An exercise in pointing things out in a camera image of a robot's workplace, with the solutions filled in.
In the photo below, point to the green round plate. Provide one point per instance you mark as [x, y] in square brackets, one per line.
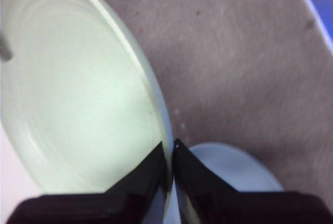
[78, 78]

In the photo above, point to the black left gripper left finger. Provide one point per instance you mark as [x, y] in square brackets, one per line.
[104, 208]

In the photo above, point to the blue round plate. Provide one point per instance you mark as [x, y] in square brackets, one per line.
[234, 169]

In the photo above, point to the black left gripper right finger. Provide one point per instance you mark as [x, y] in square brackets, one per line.
[234, 208]

